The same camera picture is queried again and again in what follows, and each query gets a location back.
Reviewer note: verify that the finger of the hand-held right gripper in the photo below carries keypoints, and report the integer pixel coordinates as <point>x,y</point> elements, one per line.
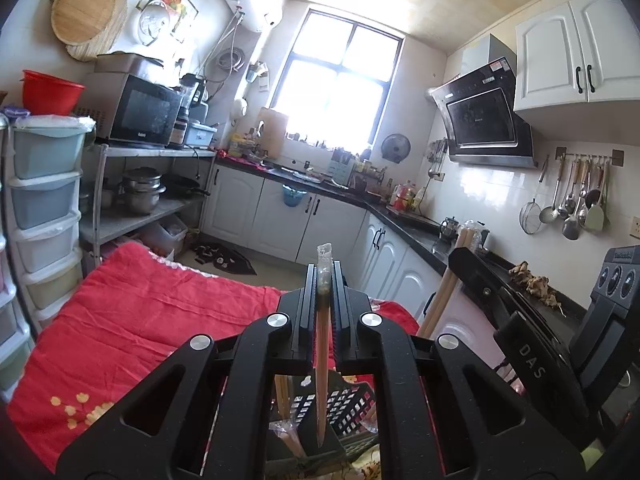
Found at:
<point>472,275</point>

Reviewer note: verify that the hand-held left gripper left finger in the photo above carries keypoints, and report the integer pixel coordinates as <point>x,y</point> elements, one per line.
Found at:
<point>307,320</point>

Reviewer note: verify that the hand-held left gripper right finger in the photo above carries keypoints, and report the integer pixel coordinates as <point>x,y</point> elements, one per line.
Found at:
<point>339,320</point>

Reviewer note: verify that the bamboo chopstick pair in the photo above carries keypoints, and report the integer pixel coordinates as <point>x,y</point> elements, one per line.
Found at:
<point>322,390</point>
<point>440,300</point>

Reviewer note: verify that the dark perforated utensil basket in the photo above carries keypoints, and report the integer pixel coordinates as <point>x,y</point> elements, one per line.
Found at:
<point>345,410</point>

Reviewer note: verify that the row of hanging kitchen utensils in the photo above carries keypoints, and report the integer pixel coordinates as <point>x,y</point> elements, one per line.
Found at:
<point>575,200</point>

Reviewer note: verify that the person's right hand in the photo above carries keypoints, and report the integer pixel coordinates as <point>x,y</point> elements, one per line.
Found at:
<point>511,377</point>

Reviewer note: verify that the small teapot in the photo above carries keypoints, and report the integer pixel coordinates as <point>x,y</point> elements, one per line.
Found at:
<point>450,229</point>

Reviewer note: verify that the pile of ginger roots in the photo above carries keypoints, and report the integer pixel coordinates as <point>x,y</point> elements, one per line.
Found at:
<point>535,282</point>

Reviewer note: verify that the black kitchen countertop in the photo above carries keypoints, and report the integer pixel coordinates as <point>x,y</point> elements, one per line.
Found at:
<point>410,222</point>

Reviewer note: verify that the white base cabinets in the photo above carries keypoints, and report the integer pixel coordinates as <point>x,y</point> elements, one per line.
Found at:
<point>330,230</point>

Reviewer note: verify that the group of condiment bottles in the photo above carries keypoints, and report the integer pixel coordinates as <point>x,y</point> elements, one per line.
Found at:
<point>407,197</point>

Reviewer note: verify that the dark floor mat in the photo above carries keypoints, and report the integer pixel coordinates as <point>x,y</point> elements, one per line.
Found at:
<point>225,260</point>

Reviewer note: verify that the blue hanging bin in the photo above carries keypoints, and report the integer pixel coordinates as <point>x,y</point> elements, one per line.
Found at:
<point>294,196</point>

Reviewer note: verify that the black range hood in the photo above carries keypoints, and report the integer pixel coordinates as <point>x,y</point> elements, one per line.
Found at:
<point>480,120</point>

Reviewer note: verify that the red floral blanket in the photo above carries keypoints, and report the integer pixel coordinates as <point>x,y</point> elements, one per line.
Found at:
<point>150,335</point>

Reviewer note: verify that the blue knife holder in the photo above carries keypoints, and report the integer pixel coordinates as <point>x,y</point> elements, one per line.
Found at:
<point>342,160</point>

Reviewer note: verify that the clear plastic storage box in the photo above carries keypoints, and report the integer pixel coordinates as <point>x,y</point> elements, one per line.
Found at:
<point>165,237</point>

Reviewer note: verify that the black frying pan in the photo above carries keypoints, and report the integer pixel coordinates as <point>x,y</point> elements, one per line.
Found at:
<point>185,187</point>

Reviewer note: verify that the wooden cutting board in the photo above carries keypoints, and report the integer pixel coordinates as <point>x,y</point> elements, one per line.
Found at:
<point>273,132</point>

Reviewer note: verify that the metal shelf rack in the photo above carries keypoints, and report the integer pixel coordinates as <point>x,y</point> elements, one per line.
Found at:
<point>130,220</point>

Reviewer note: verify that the steel cooking pot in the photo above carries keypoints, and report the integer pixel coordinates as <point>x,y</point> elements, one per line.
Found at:
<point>142,192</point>

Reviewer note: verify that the light blue storage box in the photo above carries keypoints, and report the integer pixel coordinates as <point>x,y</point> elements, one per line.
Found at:
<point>201,135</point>

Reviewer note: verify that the kitchen window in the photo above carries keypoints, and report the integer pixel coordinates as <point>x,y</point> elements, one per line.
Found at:
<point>340,85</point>

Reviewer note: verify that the white upper cabinet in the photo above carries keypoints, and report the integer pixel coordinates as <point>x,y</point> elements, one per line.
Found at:
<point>575,55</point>

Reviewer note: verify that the black blender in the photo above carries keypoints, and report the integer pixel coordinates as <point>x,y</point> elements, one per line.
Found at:
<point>192,92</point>

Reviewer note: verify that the black microwave oven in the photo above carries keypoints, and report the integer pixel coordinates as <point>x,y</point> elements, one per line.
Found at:
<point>142,112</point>

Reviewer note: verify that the pale blue plastic drawer tower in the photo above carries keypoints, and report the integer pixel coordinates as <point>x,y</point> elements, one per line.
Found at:
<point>45,200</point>

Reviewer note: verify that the multicolour plastic drawer tower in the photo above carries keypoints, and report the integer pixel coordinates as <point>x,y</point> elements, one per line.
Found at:
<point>10,320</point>

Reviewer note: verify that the grey box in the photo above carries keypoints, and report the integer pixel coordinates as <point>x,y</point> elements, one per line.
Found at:
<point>125,64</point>

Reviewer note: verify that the white round plastic lid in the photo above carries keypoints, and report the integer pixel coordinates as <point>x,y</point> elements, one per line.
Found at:
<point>152,20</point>

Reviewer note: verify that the red plastic basin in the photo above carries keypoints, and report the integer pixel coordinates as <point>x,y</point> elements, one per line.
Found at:
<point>52,95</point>

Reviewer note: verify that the round bamboo tray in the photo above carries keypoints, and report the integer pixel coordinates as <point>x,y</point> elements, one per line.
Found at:
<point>85,5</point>

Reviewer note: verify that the round dark wall dispenser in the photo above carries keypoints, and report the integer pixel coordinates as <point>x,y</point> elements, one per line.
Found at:
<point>396,148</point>

